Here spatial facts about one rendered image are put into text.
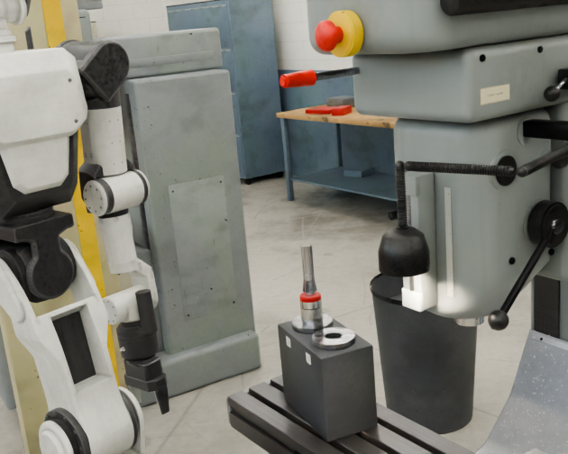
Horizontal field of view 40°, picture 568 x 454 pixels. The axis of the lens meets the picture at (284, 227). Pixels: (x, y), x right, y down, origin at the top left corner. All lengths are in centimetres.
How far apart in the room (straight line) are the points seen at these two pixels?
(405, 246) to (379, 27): 29
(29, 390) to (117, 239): 122
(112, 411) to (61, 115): 59
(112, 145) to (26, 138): 25
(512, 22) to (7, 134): 88
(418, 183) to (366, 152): 674
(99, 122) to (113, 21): 905
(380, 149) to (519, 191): 655
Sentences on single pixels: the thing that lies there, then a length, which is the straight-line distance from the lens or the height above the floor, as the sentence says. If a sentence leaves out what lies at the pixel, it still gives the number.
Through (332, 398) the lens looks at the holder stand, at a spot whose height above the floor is 104.
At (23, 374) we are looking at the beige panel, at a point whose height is 69.
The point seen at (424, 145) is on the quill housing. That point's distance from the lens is 117.
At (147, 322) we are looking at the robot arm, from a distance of 175.
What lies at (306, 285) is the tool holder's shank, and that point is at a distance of 166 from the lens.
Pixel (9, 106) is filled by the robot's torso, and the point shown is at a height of 167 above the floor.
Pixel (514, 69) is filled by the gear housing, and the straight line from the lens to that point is 112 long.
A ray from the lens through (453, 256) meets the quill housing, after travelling 117.
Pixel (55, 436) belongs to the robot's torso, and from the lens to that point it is 161.
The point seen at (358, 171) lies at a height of 29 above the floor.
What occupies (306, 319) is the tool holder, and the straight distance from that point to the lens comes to 168.
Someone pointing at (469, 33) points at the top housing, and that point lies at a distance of 103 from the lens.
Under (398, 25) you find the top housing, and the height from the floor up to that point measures 177.
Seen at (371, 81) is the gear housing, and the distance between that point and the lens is 118.
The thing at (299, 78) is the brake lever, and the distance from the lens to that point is 112.
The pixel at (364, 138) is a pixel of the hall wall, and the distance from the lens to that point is 786.
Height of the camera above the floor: 179
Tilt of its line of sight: 15 degrees down
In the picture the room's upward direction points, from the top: 5 degrees counter-clockwise
